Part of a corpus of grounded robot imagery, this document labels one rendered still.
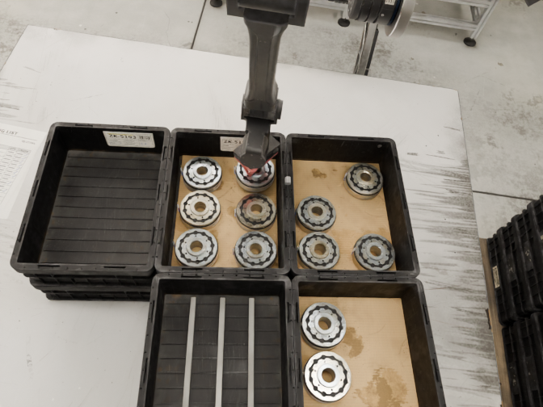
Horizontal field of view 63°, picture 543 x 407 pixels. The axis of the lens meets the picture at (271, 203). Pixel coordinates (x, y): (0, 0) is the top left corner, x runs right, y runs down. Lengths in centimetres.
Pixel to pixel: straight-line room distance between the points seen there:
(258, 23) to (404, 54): 242
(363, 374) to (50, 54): 144
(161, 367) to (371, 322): 49
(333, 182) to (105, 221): 61
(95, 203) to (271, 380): 62
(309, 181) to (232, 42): 174
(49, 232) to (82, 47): 81
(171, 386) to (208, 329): 14
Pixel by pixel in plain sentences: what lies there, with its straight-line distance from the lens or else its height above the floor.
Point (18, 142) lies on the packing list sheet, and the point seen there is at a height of 70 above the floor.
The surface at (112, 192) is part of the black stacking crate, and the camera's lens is 123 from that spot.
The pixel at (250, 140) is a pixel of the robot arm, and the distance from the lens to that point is 95.
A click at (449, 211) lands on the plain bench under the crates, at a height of 70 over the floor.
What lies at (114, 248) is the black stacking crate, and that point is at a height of 83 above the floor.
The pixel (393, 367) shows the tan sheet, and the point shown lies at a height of 83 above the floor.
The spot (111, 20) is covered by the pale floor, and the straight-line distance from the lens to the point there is 305.
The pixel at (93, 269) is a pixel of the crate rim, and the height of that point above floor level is 93.
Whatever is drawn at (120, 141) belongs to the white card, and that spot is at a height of 88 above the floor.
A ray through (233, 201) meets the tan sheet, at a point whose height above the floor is 83.
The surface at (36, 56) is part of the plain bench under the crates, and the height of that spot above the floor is 70.
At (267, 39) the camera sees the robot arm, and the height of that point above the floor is 141.
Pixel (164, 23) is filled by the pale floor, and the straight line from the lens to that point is 299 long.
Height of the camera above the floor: 185
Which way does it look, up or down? 60 degrees down
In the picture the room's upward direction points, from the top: 11 degrees clockwise
